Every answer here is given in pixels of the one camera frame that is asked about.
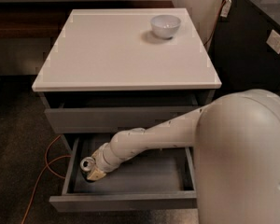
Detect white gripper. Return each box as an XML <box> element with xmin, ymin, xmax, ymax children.
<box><xmin>87</xmin><ymin>143</ymin><xmax>116</xmax><ymax>181</ymax></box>

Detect green soda can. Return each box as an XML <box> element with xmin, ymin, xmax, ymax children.
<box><xmin>80</xmin><ymin>157</ymin><xmax>95</xmax><ymax>175</ymax></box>

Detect grey drawer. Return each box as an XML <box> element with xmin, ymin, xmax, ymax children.
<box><xmin>45</xmin><ymin>91</ymin><xmax>211</xmax><ymax>133</ymax></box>
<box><xmin>49</xmin><ymin>133</ymin><xmax>197</xmax><ymax>212</ymax></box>

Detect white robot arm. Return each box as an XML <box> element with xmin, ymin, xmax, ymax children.
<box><xmin>81</xmin><ymin>90</ymin><xmax>280</xmax><ymax>224</ymax></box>

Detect grey top drawer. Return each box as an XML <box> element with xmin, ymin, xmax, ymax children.
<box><xmin>45</xmin><ymin>91</ymin><xmax>211</xmax><ymax>133</ymax></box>

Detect white-topped grey drawer cabinet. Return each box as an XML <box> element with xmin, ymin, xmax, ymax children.
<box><xmin>31</xmin><ymin>7</ymin><xmax>222</xmax><ymax>142</ymax></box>

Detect dark wooden bench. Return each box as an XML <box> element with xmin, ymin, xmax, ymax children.
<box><xmin>0</xmin><ymin>1</ymin><xmax>174</xmax><ymax>38</ymax></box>

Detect white ceramic bowl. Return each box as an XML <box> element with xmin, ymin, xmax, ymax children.
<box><xmin>150</xmin><ymin>15</ymin><xmax>181</xmax><ymax>39</ymax></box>

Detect black side cabinet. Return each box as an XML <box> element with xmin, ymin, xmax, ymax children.
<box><xmin>209</xmin><ymin>0</ymin><xmax>280</xmax><ymax>95</ymax></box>

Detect white square label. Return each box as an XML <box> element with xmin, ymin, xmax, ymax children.
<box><xmin>266</xmin><ymin>30</ymin><xmax>280</xmax><ymax>54</ymax></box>

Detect orange floor cable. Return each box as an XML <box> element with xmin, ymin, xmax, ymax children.
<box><xmin>21</xmin><ymin>134</ymin><xmax>72</xmax><ymax>224</ymax></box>

